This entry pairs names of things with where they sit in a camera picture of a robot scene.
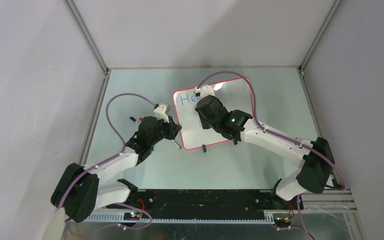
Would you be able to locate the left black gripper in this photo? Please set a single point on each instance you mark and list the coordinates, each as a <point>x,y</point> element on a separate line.
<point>174,128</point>

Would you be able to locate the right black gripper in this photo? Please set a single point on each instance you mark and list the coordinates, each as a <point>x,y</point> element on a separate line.
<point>205,125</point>

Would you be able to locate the pink framed whiteboard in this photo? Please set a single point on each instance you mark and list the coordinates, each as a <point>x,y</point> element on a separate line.
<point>234,94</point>

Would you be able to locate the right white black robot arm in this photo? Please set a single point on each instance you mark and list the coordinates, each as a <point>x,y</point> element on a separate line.
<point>313,159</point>

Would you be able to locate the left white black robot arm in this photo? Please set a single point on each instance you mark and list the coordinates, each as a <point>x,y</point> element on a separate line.
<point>83,189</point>

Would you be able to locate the green capped marker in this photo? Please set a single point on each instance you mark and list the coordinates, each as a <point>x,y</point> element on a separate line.
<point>177,144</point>

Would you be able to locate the black capped marker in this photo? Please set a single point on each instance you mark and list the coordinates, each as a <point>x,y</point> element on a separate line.
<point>134,120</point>

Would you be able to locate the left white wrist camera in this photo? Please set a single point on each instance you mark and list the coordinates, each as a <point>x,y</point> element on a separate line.
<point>161,111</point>

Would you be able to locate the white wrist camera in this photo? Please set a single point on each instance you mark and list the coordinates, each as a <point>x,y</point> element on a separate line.
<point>204,91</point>
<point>161,111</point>

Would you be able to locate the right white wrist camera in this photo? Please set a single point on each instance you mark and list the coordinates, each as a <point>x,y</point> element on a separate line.
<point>204,91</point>

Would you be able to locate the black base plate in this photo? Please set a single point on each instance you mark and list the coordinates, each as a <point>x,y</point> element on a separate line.
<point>242,203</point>

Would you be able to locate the grey slotted cable duct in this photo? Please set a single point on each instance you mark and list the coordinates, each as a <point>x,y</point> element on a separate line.
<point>127,217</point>

